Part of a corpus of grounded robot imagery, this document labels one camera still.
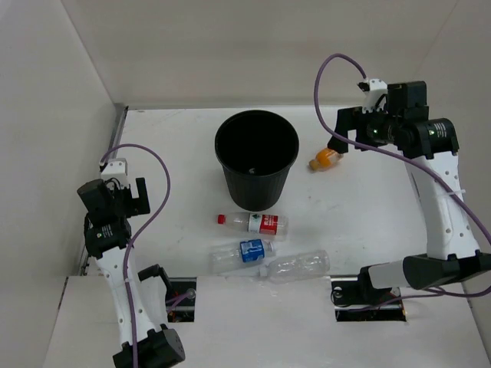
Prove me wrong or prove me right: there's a left aluminium table rail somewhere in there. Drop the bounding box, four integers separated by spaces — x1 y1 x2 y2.
77 103 129 276

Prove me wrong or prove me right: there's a red label clear bottle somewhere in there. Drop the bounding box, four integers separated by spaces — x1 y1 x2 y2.
216 212 288 240

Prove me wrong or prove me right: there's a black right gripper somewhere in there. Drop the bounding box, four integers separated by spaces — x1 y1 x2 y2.
328 103 402 154

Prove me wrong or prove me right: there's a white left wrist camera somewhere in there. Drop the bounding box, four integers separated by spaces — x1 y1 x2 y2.
101 158 130 189

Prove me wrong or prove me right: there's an orange juice bottle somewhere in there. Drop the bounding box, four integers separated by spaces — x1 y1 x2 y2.
308 148 344 172

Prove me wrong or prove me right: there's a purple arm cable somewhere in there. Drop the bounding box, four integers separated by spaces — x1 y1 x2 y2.
100 143 195 368
314 53 491 311

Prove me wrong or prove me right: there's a blue label clear bottle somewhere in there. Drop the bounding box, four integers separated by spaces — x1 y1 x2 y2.
209 239 276 274

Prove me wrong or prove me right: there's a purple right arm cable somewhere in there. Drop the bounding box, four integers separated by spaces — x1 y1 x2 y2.
314 53 491 311

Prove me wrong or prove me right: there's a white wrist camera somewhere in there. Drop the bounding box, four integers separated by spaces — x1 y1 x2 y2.
358 78 387 114
101 158 130 189

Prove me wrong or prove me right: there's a clear unlabelled plastic bottle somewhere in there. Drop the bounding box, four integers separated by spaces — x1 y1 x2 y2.
259 250 330 284

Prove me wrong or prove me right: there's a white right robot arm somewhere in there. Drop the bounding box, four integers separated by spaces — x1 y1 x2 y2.
328 79 490 305

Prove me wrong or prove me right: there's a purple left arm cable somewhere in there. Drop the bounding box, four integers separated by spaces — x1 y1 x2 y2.
100 143 195 368

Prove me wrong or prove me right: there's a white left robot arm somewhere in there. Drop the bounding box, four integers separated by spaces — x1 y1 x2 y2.
77 179 186 367

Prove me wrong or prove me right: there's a black plastic waste bin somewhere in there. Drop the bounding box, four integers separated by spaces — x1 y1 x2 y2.
214 110 299 212

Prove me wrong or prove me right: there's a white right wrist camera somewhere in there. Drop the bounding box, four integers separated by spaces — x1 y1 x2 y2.
358 78 387 114

